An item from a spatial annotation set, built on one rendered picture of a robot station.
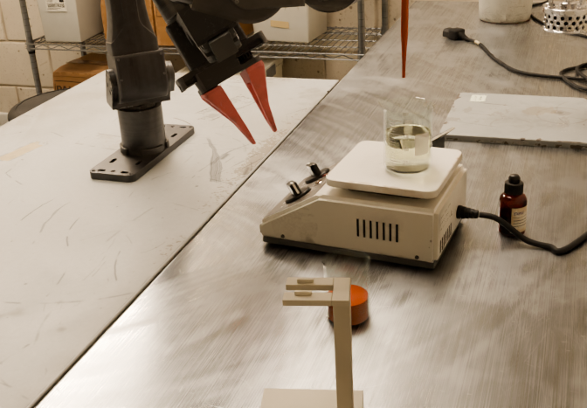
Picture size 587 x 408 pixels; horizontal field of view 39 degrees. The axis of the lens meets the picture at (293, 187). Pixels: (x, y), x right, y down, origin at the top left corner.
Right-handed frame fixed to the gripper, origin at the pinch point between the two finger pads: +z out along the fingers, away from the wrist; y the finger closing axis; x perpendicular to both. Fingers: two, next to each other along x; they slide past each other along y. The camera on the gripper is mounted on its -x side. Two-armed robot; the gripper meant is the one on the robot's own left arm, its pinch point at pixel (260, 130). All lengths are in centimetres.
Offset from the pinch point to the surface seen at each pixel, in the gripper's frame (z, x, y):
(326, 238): 13.0, -3.5, -0.2
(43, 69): -56, 322, -42
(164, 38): -33, 238, 10
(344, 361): 15.1, -31.6, -6.4
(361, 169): 8.6, -4.1, 6.6
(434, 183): 12.7, -9.4, 11.5
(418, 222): 15.1, -10.1, 7.9
